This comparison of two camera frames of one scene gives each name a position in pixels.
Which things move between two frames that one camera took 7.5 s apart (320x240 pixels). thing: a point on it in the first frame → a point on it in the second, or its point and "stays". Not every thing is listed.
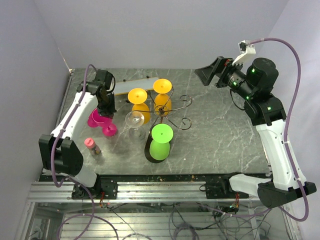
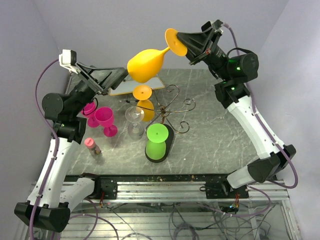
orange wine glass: [162, 103] → [145, 66]
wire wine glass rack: [161, 111] → [167, 120]
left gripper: [110, 112] → [108, 77]
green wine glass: [159, 147] stays
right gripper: [221, 65] → [196, 44]
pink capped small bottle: [90, 144] stays
